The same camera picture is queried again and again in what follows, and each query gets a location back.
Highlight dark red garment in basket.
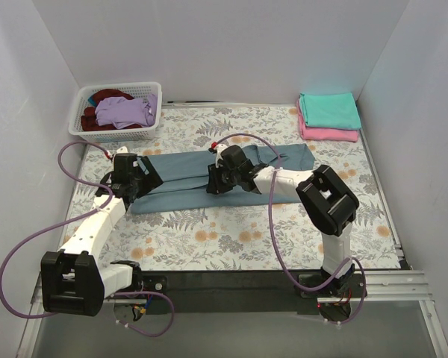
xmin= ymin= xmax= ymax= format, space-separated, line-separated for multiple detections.
xmin=81 ymin=89 xmax=134 ymax=131

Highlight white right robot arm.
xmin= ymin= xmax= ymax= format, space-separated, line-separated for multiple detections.
xmin=206 ymin=143 xmax=359 ymax=286

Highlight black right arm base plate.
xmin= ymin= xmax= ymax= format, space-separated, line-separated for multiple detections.
xmin=295 ymin=270 xmax=367 ymax=298

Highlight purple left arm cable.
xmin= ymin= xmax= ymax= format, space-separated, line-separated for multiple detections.
xmin=0 ymin=141 xmax=175 ymax=339

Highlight blue-grey t-shirt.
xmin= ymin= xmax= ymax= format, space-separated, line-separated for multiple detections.
xmin=129 ymin=144 xmax=315 ymax=215

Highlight lilac t-shirt in basket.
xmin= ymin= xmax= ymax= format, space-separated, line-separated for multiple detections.
xmin=95 ymin=94 xmax=158 ymax=129

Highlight folded teal t-shirt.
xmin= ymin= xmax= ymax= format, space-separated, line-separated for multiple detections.
xmin=299 ymin=92 xmax=361 ymax=131

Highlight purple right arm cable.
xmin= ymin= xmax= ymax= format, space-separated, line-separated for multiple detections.
xmin=209 ymin=133 xmax=368 ymax=326

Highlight folded pink t-shirt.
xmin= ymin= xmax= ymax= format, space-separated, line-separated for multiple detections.
xmin=296 ymin=100 xmax=359 ymax=142

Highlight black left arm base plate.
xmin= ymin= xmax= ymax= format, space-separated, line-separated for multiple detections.
xmin=131 ymin=273 xmax=168 ymax=298

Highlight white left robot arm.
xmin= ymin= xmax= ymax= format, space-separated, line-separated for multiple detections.
xmin=40 ymin=147 xmax=163 ymax=316

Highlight floral patterned table mat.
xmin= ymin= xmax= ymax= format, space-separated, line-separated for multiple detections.
xmin=52 ymin=105 xmax=405 ymax=272

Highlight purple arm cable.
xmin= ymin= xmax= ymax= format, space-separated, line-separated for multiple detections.
xmin=209 ymin=133 xmax=368 ymax=326
xmin=0 ymin=141 xmax=175 ymax=339

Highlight white plastic laundry basket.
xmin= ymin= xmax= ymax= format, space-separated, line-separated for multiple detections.
xmin=68 ymin=81 xmax=163 ymax=143

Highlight aluminium front frame rail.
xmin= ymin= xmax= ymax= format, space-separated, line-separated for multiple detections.
xmin=29 ymin=271 xmax=433 ymax=305

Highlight teal garment in basket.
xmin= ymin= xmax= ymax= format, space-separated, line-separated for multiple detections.
xmin=87 ymin=96 xmax=96 ymax=107

